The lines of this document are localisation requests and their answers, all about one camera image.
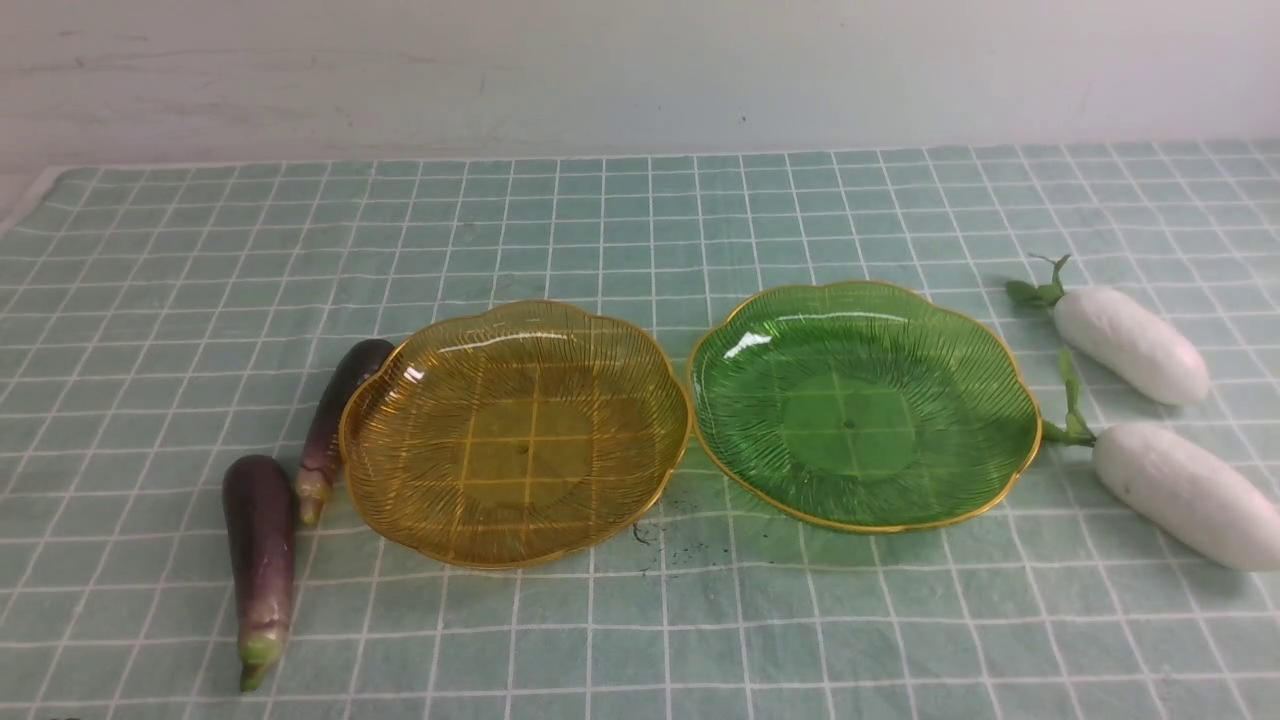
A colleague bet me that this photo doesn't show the green checkered tablecloth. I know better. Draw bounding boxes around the green checkered tablecloth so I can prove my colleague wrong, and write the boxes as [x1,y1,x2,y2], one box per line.
[1,138,1279,719]

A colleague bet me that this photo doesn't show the purple eggplant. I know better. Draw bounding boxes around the purple eggplant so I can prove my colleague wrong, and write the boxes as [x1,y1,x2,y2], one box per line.
[294,338,396,527]
[221,454,296,693]

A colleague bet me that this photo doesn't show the amber plastic plate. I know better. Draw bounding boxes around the amber plastic plate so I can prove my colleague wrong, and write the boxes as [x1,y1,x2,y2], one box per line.
[337,300,692,570]

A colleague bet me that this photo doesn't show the green plastic plate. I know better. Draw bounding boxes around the green plastic plate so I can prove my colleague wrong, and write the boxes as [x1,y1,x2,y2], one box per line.
[686,281,1042,534]

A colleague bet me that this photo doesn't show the white radish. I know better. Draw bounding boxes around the white radish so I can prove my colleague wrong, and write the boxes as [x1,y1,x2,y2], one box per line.
[1042,350,1279,573]
[1005,255,1212,406]

